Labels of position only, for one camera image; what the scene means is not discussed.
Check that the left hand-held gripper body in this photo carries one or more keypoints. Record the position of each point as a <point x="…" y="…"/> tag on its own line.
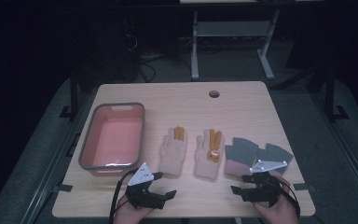
<point x="143" y="194"/>

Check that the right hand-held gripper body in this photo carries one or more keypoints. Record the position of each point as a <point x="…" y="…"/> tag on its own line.
<point x="264" y="189"/>

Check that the beige glove with orange fingers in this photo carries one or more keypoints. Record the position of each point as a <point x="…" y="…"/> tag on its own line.
<point x="172" y="152"/>

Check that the beige glove with orange patch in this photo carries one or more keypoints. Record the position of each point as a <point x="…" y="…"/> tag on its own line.
<point x="203" y="161"/>

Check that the pink basket with grey rim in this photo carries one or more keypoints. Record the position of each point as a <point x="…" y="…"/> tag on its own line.
<point x="115" y="140"/>

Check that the person's left hand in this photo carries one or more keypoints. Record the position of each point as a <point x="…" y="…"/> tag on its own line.
<point x="126" y="213"/>

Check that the person's right hand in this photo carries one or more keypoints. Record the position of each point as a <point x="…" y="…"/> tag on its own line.
<point x="281" y="213"/>

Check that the black tape strip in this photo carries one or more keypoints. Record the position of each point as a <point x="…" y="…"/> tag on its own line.
<point x="62" y="188"/>
<point x="304" y="187"/>

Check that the black metal stand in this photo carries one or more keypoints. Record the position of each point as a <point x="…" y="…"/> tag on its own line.
<point x="73" y="93"/>
<point x="330" y="93"/>

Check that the white metal desk frame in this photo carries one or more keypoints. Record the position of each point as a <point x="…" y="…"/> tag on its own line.
<point x="194" y="46"/>

